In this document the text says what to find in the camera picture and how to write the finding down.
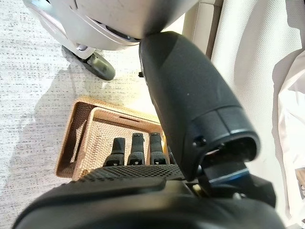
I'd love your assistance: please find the silver robot leg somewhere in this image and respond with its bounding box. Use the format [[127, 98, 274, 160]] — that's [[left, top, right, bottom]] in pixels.
[[22, 0, 200, 59]]

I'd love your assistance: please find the beige bed frame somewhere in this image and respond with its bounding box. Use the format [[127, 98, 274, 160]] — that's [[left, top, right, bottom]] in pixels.
[[182, 0, 224, 59]]

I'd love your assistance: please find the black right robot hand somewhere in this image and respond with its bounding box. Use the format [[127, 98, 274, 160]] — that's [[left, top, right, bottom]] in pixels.
[[11, 31, 286, 229]]

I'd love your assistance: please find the white bed sheet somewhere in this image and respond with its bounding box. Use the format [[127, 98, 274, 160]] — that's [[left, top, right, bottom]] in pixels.
[[211, 0, 305, 229]]

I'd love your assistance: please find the white garment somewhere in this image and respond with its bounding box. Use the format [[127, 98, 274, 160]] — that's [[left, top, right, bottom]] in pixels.
[[271, 49, 305, 221]]

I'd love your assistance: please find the dark robot foot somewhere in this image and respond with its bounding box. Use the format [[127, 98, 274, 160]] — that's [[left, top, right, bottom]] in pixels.
[[61, 45, 116, 81]]

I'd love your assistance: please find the woven tan wicker basket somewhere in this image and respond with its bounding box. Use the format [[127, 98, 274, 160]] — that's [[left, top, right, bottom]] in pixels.
[[55, 95, 168, 181]]

